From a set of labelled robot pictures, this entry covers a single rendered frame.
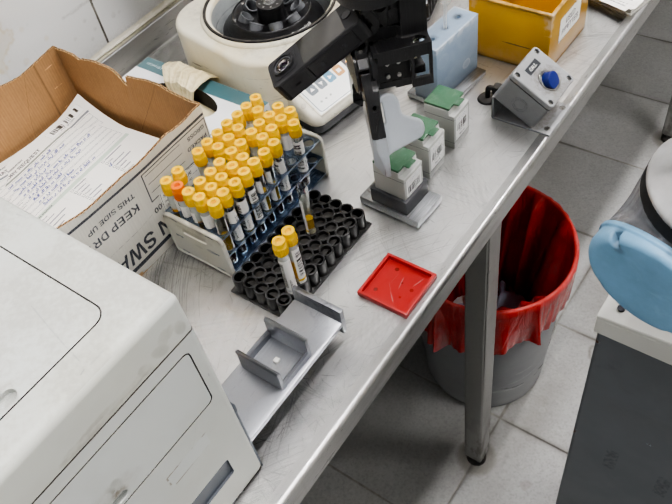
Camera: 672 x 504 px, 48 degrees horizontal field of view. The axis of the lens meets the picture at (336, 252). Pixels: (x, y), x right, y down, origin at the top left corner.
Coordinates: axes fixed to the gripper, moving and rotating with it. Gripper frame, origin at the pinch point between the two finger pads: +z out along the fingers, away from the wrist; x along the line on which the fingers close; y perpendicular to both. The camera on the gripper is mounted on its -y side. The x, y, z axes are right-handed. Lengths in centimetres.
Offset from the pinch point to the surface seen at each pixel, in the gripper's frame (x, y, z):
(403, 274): -11.3, 0.4, 12.0
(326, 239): -5.1, -7.5, 9.7
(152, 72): 31.1, -26.3, 5.1
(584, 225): 58, 63, 100
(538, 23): 19.8, 28.5, 4.1
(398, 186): -2.1, 2.6, 6.7
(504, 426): 7, 23, 100
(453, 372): 16, 14, 85
